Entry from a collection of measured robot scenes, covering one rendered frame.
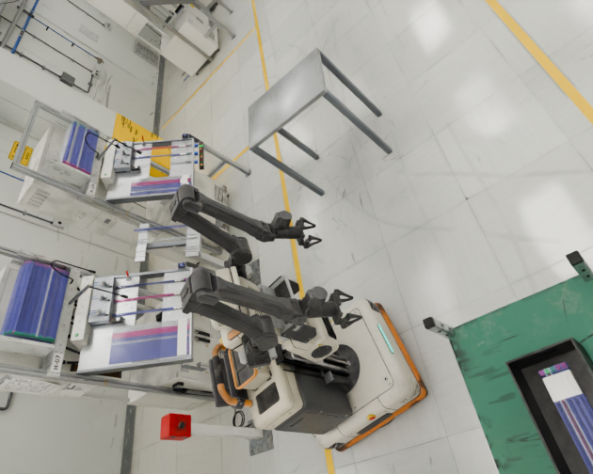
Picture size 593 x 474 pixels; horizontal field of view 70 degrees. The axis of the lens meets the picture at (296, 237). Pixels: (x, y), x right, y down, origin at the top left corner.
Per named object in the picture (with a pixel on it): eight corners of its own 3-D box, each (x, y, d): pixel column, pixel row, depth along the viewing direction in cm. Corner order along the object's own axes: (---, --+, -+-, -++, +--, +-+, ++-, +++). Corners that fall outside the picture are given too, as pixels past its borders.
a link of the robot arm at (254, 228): (176, 191, 159) (179, 209, 152) (184, 180, 157) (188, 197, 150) (262, 230, 186) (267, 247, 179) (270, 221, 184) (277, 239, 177)
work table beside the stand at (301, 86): (392, 151, 313) (324, 89, 262) (321, 197, 351) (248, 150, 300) (381, 111, 338) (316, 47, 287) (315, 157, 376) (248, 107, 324)
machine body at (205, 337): (239, 308, 372) (179, 289, 333) (244, 388, 331) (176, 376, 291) (194, 336, 404) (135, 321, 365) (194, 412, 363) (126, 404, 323)
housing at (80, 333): (101, 284, 309) (93, 274, 298) (91, 348, 280) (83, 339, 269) (89, 286, 308) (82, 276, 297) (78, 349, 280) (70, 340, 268)
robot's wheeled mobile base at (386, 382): (344, 454, 248) (316, 452, 232) (310, 359, 291) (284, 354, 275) (434, 395, 224) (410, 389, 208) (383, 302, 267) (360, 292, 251)
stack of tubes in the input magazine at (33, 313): (70, 271, 288) (26, 258, 271) (55, 340, 258) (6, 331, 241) (61, 278, 294) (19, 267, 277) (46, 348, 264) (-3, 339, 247)
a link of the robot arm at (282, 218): (256, 228, 183) (261, 242, 178) (262, 207, 176) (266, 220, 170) (282, 228, 188) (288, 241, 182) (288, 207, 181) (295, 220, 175)
